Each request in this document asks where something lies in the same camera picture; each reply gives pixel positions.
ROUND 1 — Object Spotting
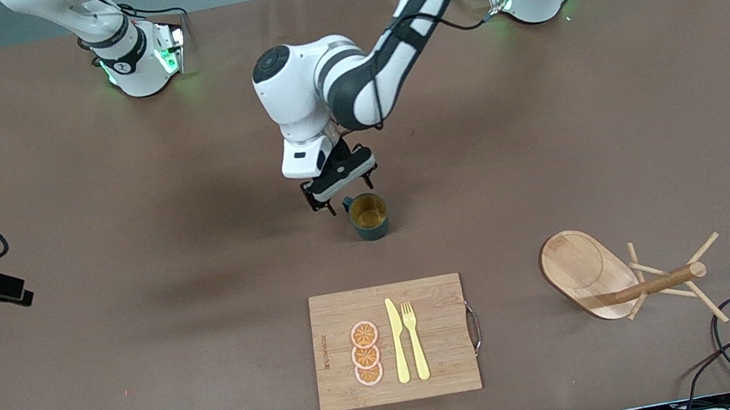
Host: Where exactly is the black base power cable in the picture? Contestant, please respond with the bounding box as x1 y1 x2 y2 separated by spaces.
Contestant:
73 0 192 60

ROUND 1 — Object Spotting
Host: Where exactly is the yellow plastic knife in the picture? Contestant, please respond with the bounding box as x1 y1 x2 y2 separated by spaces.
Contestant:
384 296 413 385

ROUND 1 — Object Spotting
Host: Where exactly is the wooden mug rack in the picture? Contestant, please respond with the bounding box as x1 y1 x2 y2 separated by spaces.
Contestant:
536 204 730 353

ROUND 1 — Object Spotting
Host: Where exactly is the toy orange slice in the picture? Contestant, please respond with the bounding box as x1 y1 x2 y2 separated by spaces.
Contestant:
348 318 382 351

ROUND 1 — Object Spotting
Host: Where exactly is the dark teal mug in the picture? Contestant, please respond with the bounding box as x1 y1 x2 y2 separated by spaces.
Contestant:
340 189 394 245

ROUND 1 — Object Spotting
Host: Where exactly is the bamboo cutting board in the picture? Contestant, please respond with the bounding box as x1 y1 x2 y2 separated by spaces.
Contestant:
300 269 492 410

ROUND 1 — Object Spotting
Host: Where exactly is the yellow plastic fork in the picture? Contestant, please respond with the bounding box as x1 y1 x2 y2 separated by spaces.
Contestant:
399 300 433 383

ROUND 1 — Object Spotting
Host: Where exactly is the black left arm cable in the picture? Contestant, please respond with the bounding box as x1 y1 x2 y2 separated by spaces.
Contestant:
355 0 604 130

